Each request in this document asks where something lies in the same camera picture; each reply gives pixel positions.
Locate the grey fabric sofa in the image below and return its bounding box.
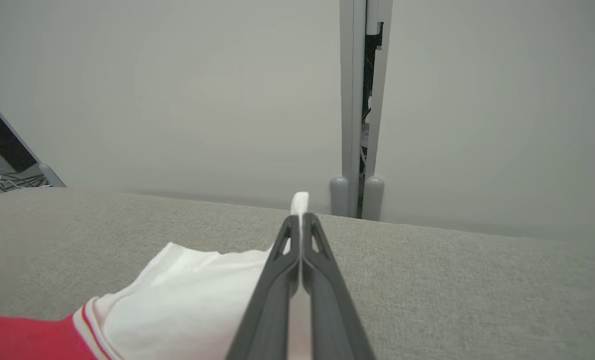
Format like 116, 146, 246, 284
0, 186, 595, 360

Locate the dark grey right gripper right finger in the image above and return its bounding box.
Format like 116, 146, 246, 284
302, 213, 377, 360

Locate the grey partition post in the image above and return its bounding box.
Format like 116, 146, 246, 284
339, 0, 393, 221

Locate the red jersey with white trim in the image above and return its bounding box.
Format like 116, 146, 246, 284
0, 191, 312, 360

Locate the grey cylinder post foot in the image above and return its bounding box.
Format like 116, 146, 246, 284
329, 176, 349, 217
362, 176, 385, 222

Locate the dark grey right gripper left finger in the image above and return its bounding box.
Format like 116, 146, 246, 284
226, 215, 301, 360

